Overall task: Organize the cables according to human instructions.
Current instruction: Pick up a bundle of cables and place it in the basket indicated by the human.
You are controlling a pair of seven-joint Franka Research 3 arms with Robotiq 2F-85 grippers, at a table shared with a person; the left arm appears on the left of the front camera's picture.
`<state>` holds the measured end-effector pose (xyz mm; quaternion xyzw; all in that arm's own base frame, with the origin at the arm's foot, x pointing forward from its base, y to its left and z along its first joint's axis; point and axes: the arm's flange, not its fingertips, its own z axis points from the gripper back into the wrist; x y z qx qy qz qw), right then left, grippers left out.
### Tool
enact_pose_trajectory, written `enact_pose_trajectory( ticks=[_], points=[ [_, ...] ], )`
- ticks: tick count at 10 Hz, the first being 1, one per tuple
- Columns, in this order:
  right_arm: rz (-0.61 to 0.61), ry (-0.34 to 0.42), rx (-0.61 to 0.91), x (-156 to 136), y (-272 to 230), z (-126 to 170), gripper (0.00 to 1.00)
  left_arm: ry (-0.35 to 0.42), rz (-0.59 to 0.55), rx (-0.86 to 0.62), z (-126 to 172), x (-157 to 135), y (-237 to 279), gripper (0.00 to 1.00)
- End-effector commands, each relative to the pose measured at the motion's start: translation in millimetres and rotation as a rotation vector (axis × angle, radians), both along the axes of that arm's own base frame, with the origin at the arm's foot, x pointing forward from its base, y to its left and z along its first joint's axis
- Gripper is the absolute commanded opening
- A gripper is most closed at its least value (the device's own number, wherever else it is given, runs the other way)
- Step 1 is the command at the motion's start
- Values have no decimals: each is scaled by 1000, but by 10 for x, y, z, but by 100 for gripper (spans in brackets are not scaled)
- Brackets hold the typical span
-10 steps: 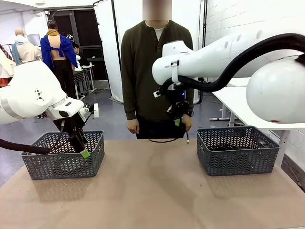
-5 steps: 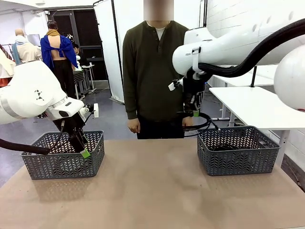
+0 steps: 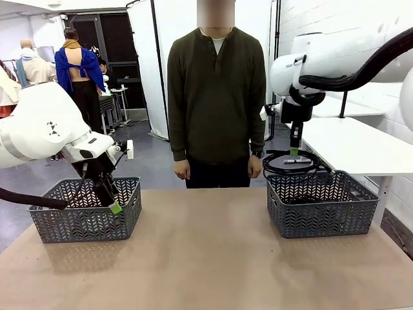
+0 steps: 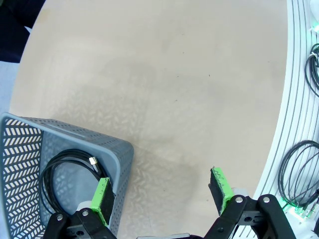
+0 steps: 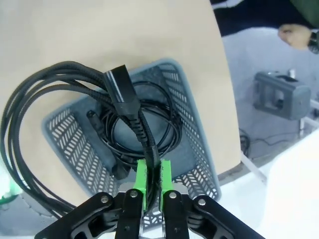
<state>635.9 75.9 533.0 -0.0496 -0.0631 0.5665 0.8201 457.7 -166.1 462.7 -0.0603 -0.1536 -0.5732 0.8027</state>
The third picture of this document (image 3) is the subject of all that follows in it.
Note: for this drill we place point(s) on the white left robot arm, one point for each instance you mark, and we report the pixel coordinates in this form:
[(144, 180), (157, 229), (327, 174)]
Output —
[(38, 129)]

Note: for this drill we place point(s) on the black tripod stand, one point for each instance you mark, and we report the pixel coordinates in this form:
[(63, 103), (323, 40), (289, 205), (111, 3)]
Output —
[(344, 105)]

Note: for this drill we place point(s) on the black wristwatch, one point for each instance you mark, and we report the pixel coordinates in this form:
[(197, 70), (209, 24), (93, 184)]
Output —
[(258, 153)]

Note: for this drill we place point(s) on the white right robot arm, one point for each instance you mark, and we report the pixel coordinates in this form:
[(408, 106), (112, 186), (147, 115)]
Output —
[(322, 55)]

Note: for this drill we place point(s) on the person's left hand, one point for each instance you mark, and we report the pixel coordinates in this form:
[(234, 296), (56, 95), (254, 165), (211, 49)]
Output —
[(255, 168)]

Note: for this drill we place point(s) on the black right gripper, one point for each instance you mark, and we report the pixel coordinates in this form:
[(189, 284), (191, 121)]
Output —
[(296, 135)]

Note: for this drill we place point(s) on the background work desk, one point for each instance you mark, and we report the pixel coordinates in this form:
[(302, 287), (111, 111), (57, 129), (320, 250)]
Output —
[(116, 92)]

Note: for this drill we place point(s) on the black backdrop stand pole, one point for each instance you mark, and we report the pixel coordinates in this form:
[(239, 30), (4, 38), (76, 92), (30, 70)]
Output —
[(158, 58)]

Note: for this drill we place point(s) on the seated person in background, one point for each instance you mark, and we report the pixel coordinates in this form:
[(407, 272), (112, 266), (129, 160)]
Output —
[(104, 69)]

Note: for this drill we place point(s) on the person's right forearm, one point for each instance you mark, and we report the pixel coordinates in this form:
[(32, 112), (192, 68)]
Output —
[(179, 142)]

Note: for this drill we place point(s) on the person's right hand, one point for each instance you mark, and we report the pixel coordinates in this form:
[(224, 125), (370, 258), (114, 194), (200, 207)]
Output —
[(181, 169)]

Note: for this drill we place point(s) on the black curtain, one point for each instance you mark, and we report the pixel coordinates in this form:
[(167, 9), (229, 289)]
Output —
[(119, 38)]

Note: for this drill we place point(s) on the mannequin with beige jacket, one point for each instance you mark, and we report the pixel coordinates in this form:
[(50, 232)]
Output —
[(35, 71)]

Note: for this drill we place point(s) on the person's left forearm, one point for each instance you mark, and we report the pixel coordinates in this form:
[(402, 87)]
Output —
[(258, 135)]

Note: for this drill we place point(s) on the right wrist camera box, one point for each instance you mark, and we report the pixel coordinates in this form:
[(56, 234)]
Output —
[(267, 113)]

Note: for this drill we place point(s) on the black light stand pole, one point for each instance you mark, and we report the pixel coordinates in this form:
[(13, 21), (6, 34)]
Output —
[(276, 32)]

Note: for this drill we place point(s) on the white backdrop screen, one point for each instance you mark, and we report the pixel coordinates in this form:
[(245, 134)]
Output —
[(145, 64)]

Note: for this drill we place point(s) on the grey plastic mesh basket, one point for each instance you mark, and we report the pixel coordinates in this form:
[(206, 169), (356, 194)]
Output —
[(322, 219), (87, 223)]

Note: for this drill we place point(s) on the person in green sweater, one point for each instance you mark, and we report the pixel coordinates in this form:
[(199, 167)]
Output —
[(216, 97)]

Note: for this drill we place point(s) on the mannequin with blue cardigan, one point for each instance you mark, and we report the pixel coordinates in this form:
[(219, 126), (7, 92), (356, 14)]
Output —
[(64, 71)]

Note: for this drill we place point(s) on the white table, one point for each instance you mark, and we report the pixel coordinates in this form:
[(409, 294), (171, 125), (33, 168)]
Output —
[(355, 108), (355, 145)]

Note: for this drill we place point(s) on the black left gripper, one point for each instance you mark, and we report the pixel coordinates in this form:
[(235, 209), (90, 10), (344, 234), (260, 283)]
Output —
[(103, 184)]

